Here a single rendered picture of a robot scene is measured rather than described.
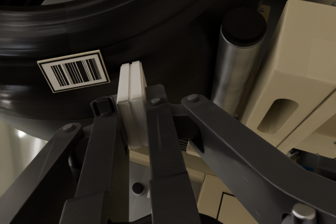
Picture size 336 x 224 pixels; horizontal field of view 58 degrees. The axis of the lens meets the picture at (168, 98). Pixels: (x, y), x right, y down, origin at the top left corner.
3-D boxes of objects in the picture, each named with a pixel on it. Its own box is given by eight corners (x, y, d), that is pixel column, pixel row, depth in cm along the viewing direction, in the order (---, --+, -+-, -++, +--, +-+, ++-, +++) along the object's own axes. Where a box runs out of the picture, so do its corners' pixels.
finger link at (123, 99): (143, 148, 17) (130, 151, 17) (140, 98, 23) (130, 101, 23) (129, 99, 16) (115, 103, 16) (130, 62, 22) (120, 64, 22)
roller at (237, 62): (209, 116, 63) (230, 123, 62) (203, 136, 62) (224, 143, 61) (228, 0, 31) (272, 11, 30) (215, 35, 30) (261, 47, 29)
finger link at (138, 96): (129, 99, 16) (144, 96, 16) (130, 62, 22) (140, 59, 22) (143, 148, 17) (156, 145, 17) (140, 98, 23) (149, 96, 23)
